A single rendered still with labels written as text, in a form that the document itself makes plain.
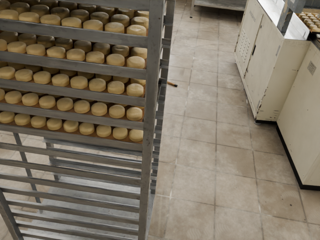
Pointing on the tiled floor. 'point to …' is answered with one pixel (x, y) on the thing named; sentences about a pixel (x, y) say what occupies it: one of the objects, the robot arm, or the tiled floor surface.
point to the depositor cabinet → (267, 59)
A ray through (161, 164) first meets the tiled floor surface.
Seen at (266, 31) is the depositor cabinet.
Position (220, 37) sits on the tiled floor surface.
